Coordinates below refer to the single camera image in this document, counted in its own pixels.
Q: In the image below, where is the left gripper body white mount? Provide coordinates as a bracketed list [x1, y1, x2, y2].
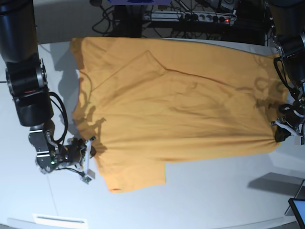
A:
[271, 120, 305, 136]

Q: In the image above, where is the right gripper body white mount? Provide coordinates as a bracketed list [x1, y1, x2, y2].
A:
[82, 136, 96, 176]

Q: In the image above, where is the orange yellow T-shirt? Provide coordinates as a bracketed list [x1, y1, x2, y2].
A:
[70, 37, 288, 193]

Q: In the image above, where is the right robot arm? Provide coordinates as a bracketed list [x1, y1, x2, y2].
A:
[0, 0, 92, 180]

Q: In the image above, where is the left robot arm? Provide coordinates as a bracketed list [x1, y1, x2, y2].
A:
[266, 0, 305, 145]

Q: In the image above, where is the tablet with blue screen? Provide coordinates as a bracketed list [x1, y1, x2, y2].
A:
[288, 198, 305, 229]

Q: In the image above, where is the white power strip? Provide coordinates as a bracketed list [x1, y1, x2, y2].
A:
[143, 11, 237, 25]

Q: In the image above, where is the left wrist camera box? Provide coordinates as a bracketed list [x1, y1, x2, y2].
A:
[294, 135, 305, 146]

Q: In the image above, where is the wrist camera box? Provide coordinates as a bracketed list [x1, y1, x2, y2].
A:
[81, 169, 95, 184]
[294, 135, 305, 146]

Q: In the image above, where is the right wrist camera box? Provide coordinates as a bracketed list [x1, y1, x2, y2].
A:
[81, 169, 95, 184]

